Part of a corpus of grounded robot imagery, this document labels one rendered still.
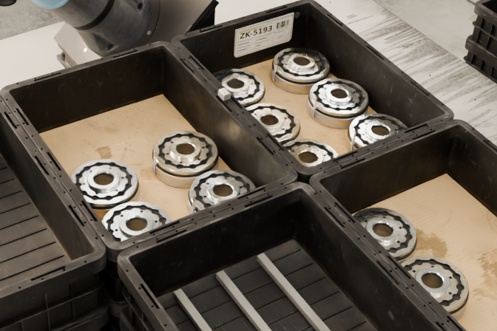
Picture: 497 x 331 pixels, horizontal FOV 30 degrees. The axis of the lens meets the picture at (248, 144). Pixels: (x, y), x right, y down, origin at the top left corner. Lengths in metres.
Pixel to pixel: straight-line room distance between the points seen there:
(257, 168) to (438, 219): 0.29
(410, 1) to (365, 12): 1.48
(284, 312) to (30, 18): 2.28
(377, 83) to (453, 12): 2.02
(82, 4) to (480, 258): 0.80
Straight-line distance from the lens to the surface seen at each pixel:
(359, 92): 1.61
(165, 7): 1.74
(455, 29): 3.50
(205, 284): 1.30
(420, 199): 1.47
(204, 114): 1.50
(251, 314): 1.25
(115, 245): 1.21
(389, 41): 2.05
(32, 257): 1.35
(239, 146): 1.42
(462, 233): 1.43
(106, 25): 1.71
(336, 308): 1.29
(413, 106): 1.54
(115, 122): 1.56
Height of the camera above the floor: 1.80
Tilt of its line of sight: 40 degrees down
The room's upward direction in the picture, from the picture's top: 5 degrees clockwise
